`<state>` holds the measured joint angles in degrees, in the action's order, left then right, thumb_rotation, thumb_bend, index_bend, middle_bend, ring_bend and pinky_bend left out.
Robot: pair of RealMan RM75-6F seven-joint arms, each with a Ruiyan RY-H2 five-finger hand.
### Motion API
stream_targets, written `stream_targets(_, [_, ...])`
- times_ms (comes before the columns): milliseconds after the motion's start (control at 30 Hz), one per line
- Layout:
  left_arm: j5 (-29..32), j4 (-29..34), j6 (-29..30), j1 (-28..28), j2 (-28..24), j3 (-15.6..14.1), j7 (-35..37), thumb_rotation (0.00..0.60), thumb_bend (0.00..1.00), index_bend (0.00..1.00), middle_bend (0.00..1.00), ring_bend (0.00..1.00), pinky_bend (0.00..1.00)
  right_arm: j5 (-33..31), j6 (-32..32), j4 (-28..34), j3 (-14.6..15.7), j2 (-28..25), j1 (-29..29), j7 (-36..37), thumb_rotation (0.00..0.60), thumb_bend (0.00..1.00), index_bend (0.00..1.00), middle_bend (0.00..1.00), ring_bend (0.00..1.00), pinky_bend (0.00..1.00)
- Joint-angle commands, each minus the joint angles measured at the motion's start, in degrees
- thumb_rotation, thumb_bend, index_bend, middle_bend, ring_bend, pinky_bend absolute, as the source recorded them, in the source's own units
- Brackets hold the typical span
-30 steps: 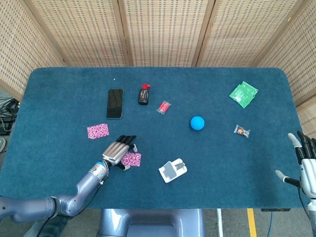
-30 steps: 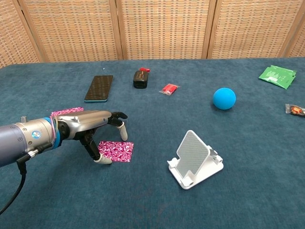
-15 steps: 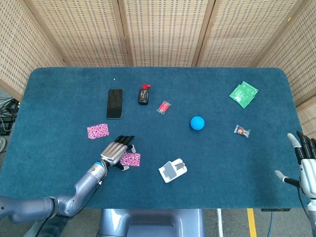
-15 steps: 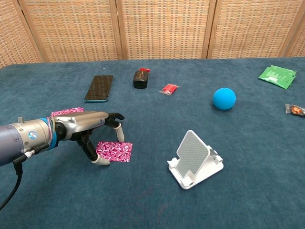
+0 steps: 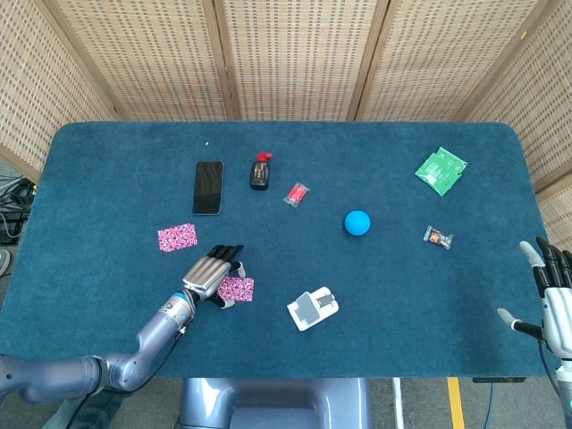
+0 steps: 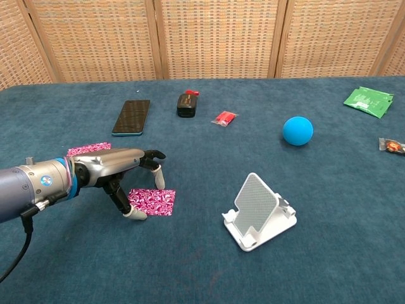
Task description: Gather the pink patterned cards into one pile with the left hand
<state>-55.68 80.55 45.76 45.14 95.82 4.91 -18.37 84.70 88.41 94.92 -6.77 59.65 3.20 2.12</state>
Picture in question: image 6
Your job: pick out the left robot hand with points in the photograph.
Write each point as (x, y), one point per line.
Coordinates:
(107, 164)

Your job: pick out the pink patterned card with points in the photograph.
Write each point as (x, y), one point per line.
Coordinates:
(156, 202)
(91, 148)

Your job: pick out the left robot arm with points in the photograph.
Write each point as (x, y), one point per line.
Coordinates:
(31, 187)

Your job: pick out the black smartphone with blue case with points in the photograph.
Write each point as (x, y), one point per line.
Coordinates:
(131, 117)

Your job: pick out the red item in clear packet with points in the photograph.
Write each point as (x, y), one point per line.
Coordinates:
(224, 117)

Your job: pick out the white folding phone stand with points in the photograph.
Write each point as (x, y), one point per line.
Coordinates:
(256, 206)

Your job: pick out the woven wooden folding screen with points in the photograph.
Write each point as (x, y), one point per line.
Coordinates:
(221, 38)

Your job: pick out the blue ball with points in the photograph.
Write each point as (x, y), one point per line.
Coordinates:
(298, 131)

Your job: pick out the green printed packet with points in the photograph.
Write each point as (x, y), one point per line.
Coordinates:
(367, 101)

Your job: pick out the orange wrapped candy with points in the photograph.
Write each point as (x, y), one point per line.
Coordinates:
(394, 146)

